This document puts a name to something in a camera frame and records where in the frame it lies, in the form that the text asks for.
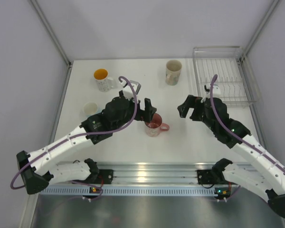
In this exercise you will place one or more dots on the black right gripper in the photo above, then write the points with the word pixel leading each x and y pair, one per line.
pixel 190 102

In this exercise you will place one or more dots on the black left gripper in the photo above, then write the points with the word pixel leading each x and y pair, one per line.
pixel 146 115

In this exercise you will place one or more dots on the pink patterned mug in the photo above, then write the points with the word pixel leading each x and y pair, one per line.
pixel 156 126

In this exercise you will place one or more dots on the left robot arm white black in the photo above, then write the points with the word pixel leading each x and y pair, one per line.
pixel 44 167

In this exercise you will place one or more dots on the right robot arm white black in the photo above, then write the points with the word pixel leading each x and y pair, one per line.
pixel 270 183

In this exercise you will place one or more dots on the beige tall patterned mug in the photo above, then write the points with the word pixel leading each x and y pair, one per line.
pixel 173 72

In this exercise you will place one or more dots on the white mug orange inside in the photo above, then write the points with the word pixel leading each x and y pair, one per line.
pixel 104 82

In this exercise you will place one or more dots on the light blue white cup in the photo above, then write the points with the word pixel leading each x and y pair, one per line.
pixel 91 108

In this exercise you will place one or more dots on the metal wire dish rack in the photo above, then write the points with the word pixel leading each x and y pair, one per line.
pixel 235 76

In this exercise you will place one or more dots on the aluminium mounting rail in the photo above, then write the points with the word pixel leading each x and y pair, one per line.
pixel 154 174

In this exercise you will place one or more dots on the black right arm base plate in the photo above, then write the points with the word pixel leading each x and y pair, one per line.
pixel 209 178

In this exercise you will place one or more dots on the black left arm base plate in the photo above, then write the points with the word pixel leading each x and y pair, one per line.
pixel 104 174

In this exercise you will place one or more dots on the grey slotted cable duct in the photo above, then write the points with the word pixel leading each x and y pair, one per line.
pixel 76 190

